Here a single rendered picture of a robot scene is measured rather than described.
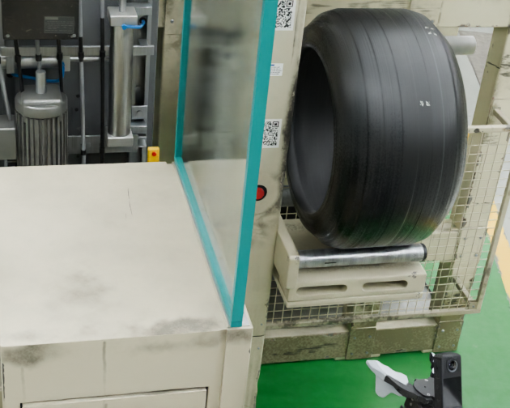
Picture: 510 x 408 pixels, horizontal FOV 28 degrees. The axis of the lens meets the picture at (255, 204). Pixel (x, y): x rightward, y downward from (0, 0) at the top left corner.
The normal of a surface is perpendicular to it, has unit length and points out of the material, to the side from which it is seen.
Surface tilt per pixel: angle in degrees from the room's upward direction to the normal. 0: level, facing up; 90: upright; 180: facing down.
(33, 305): 0
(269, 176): 90
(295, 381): 0
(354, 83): 56
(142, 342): 90
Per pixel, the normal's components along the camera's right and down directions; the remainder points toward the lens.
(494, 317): 0.10, -0.85
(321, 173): 0.22, -0.36
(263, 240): 0.23, 0.53
